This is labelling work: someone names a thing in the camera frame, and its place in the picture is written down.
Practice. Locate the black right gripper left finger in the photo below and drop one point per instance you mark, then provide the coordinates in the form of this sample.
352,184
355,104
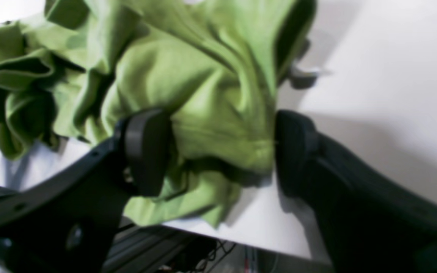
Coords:
67,223

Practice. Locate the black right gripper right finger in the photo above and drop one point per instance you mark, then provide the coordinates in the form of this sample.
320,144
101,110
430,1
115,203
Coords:
368,223

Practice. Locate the green t-shirt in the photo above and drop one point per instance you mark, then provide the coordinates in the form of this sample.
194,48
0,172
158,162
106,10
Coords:
80,66

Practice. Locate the black aluminium table rail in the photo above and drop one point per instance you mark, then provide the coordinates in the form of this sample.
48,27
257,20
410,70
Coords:
158,249

